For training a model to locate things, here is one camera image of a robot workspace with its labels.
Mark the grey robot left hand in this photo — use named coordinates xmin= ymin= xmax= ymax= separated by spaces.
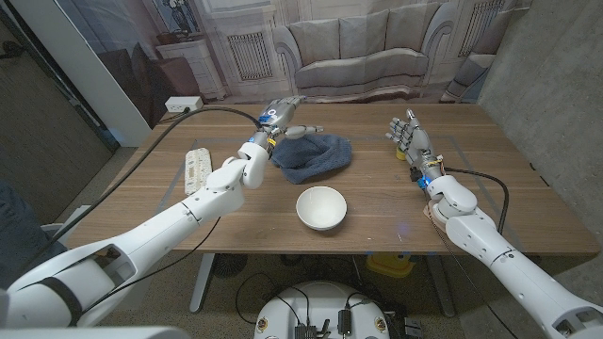
xmin=248 ymin=95 xmax=325 ymax=145

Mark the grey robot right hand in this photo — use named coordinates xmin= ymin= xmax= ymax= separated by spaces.
xmin=384 ymin=108 xmax=446 ymax=184

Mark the blue towel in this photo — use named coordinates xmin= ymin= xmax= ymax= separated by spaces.
xmin=270 ymin=133 xmax=353 ymax=186

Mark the white bowl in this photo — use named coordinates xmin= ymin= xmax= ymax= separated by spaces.
xmin=295 ymin=186 xmax=349 ymax=232

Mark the white power strip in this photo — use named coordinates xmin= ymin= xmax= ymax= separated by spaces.
xmin=164 ymin=95 xmax=204 ymax=114

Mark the printed sofa room backdrop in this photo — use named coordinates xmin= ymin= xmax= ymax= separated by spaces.
xmin=55 ymin=0 xmax=533 ymax=129

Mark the yellow object under table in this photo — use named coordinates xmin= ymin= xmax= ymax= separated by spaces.
xmin=366 ymin=252 xmax=416 ymax=279

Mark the white table leg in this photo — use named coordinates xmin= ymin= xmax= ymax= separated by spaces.
xmin=426 ymin=253 xmax=457 ymax=319
xmin=188 ymin=252 xmax=217 ymax=315

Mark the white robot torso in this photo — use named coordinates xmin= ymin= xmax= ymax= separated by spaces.
xmin=253 ymin=281 xmax=391 ymax=339

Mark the black adapter on torso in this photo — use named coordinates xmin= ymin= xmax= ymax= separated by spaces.
xmin=336 ymin=308 xmax=353 ymax=336

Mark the black connector block on torso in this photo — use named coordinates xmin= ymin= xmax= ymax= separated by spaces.
xmin=294 ymin=322 xmax=332 ymax=339

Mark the person in blue jeans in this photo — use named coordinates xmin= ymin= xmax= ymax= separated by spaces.
xmin=0 ymin=181 xmax=67 ymax=291

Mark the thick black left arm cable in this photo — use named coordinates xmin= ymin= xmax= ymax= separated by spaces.
xmin=18 ymin=105 xmax=263 ymax=277

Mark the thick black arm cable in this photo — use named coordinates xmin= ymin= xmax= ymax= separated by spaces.
xmin=442 ymin=167 xmax=511 ymax=234
xmin=18 ymin=105 xmax=263 ymax=277

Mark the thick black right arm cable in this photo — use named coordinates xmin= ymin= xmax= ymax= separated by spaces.
xmin=442 ymin=167 xmax=511 ymax=234

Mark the black power strip cord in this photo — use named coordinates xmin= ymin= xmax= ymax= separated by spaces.
xmin=157 ymin=107 xmax=192 ymax=124

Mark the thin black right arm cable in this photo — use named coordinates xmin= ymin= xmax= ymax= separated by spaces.
xmin=426 ymin=197 xmax=522 ymax=339

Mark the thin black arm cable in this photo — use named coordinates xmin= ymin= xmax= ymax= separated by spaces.
xmin=79 ymin=216 xmax=222 ymax=315
xmin=426 ymin=197 xmax=522 ymax=339

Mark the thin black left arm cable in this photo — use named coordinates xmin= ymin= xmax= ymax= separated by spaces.
xmin=79 ymin=216 xmax=222 ymax=315

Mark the black floor cable loop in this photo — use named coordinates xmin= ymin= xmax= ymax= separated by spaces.
xmin=234 ymin=271 xmax=312 ymax=327

